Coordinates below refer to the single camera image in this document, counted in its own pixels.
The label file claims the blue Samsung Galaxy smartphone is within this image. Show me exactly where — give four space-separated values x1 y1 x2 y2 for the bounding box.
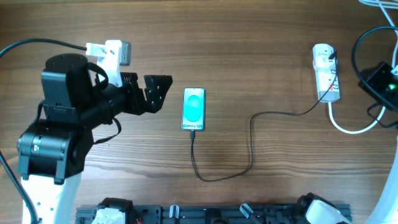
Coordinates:
182 88 205 130

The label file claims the black USB charging cable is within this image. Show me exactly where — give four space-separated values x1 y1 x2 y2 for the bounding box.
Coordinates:
189 49 340 183

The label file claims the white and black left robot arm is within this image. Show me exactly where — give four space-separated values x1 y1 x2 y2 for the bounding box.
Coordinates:
17 54 173 223

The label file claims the white USB charger plug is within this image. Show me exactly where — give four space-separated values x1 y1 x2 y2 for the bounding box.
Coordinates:
313 55 336 71

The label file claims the white power strip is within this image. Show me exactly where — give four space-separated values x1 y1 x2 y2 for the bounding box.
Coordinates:
312 44 340 103

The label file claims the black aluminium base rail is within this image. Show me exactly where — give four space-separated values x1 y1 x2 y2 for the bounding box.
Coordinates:
75 203 353 224

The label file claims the white power strip cord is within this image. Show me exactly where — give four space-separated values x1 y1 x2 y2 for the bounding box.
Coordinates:
327 0 398 135

